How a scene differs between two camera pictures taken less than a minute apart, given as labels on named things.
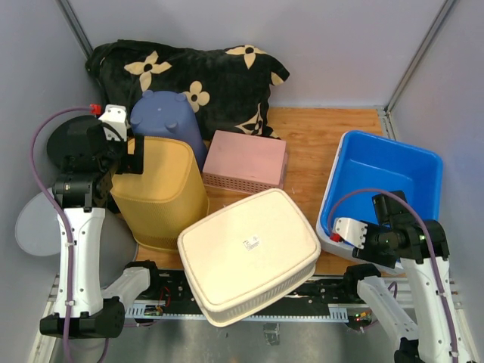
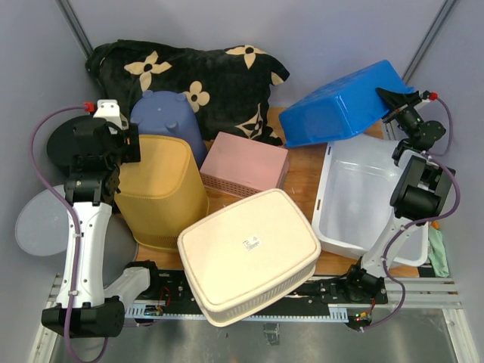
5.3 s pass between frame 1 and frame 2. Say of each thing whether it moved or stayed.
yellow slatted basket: stayed
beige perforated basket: stayed
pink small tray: stayed
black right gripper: moved
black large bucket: stayed
